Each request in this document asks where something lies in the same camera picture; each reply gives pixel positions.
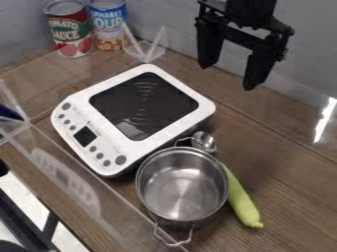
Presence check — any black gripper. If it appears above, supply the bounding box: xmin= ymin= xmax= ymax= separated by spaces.
xmin=195 ymin=0 xmax=296 ymax=91

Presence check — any white and black stove top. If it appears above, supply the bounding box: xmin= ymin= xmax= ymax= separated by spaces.
xmin=49 ymin=64 xmax=215 ymax=177

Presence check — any silver metal pot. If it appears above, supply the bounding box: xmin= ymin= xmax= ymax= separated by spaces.
xmin=135 ymin=137 xmax=229 ymax=247

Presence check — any alphabet soup can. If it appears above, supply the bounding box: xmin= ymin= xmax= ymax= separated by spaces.
xmin=88 ymin=0 xmax=127 ymax=51

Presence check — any tomato sauce can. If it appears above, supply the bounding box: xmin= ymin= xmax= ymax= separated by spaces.
xmin=43 ymin=0 xmax=94 ymax=58

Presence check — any clear acrylic front panel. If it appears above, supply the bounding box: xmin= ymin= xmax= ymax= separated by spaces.
xmin=0 ymin=78 xmax=190 ymax=252

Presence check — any clear acrylic triangle bracket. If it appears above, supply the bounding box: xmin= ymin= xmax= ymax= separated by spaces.
xmin=122 ymin=24 xmax=167 ymax=64

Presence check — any spoon with green handle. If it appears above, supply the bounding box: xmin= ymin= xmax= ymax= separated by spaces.
xmin=191 ymin=131 xmax=263 ymax=228

